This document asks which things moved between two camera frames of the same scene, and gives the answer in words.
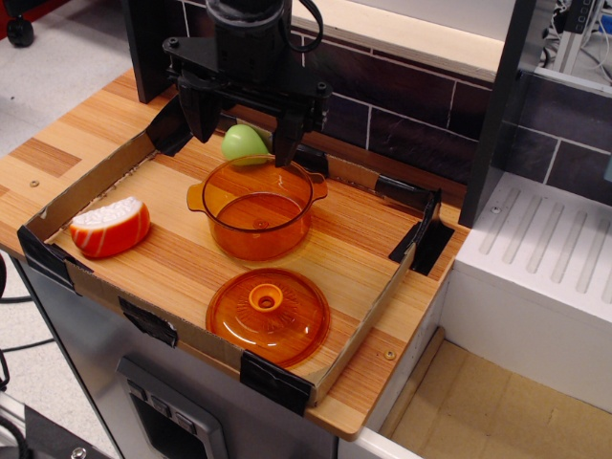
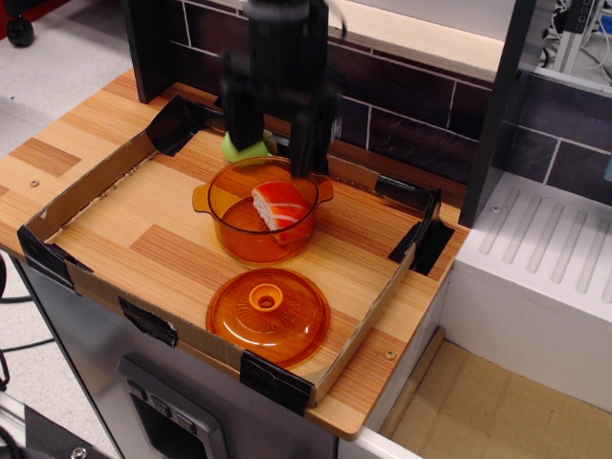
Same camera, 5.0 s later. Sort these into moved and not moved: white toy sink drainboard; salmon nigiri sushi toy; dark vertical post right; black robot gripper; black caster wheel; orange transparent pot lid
Moved: salmon nigiri sushi toy; black robot gripper
Not moved: black caster wheel; dark vertical post right; white toy sink drainboard; orange transparent pot lid
